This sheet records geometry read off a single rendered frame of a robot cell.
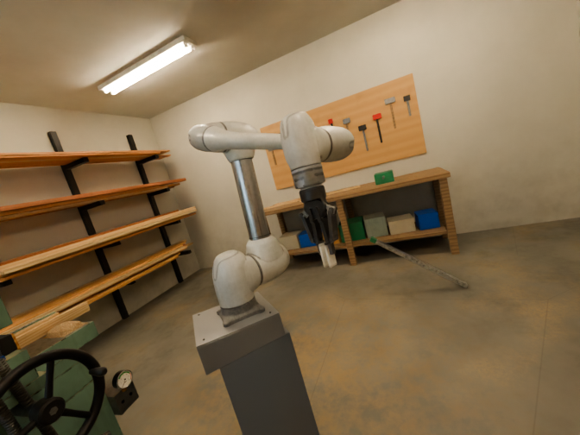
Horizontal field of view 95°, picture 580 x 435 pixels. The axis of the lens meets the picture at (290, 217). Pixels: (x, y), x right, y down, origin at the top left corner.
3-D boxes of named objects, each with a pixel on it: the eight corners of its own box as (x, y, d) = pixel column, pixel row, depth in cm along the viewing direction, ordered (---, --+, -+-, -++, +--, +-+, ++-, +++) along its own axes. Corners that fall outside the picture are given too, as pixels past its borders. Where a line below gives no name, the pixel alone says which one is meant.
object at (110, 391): (122, 415, 98) (114, 397, 97) (99, 413, 103) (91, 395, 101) (141, 395, 106) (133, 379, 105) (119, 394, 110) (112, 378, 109)
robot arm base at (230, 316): (251, 296, 134) (249, 286, 133) (266, 311, 113) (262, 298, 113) (215, 311, 126) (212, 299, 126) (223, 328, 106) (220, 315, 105)
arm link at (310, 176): (306, 165, 70) (312, 187, 70) (328, 161, 76) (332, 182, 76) (284, 173, 76) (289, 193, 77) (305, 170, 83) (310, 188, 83)
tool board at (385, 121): (426, 152, 310) (412, 72, 296) (275, 190, 388) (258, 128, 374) (426, 152, 314) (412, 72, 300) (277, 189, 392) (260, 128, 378)
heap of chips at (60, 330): (63, 337, 91) (59, 330, 90) (41, 338, 95) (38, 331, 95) (88, 322, 99) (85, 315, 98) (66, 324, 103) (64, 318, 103)
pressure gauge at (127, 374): (122, 397, 97) (114, 378, 96) (115, 397, 98) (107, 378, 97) (136, 383, 103) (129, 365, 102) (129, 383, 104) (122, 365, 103)
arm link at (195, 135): (199, 121, 101) (230, 122, 110) (179, 121, 113) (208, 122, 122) (203, 156, 106) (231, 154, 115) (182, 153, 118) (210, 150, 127)
